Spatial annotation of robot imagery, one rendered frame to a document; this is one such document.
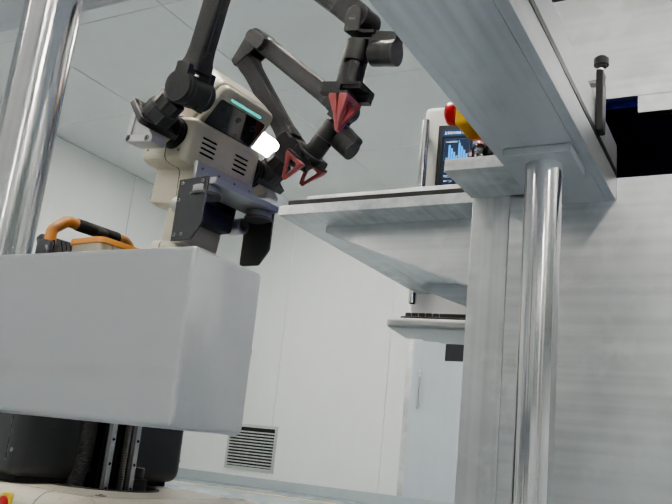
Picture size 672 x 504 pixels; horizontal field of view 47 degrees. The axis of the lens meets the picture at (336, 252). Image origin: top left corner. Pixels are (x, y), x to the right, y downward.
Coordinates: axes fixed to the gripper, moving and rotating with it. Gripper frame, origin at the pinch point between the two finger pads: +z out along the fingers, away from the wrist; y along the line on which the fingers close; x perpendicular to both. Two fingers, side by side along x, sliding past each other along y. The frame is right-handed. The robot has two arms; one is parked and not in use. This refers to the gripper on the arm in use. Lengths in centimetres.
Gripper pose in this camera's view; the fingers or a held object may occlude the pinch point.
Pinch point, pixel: (338, 128)
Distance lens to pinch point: 166.4
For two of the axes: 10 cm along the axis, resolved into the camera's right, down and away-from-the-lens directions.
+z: -2.3, 9.6, -1.7
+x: 4.7, 2.6, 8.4
